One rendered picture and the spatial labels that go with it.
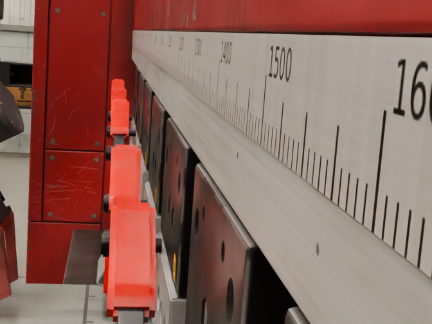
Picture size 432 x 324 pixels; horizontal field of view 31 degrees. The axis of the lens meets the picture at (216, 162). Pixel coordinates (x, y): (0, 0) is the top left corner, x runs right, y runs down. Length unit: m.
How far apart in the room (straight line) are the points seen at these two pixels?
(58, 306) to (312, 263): 0.78
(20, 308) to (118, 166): 0.39
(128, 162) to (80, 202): 1.19
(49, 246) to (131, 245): 1.42
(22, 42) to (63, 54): 6.34
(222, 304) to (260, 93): 0.08
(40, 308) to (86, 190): 0.85
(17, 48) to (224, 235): 7.81
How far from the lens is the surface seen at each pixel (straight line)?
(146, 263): 0.37
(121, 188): 0.56
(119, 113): 0.97
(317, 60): 0.17
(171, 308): 0.45
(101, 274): 0.88
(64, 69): 1.73
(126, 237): 0.38
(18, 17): 8.05
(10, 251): 0.93
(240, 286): 0.24
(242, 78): 0.26
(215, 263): 0.30
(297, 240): 0.18
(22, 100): 3.26
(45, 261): 1.80
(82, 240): 1.69
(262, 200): 0.22
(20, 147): 8.16
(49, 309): 0.93
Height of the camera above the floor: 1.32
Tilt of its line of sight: 9 degrees down
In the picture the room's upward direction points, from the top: 4 degrees clockwise
